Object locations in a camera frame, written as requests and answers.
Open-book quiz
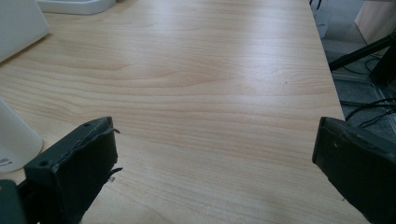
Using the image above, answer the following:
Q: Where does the black metal stand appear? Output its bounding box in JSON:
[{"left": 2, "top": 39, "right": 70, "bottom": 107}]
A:
[{"left": 328, "top": 29, "right": 396, "bottom": 86}]

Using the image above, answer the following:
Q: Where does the white cup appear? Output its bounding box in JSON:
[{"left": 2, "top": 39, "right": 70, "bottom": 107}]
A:
[{"left": 0, "top": 96, "right": 44, "bottom": 174}]

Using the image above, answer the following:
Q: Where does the black cable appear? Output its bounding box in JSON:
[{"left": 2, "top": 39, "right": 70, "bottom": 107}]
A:
[{"left": 339, "top": 97, "right": 396, "bottom": 128}]

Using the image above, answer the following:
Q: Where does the beige cabinet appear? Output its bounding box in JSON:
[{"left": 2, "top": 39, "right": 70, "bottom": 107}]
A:
[{"left": 354, "top": 0, "right": 396, "bottom": 45}]

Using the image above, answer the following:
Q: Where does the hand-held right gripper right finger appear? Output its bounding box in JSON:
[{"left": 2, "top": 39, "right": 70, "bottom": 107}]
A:
[{"left": 311, "top": 116, "right": 396, "bottom": 224}]

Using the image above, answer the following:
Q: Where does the white box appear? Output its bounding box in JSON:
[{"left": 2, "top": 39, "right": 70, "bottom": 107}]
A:
[{"left": 0, "top": 0, "right": 50, "bottom": 63}]

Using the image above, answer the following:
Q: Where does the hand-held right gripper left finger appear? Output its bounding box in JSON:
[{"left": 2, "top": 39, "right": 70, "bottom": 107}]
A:
[{"left": 18, "top": 116, "right": 123, "bottom": 224}]

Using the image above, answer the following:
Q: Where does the white tray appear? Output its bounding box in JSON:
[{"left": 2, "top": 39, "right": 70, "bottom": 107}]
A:
[{"left": 35, "top": 0, "right": 118, "bottom": 16}]

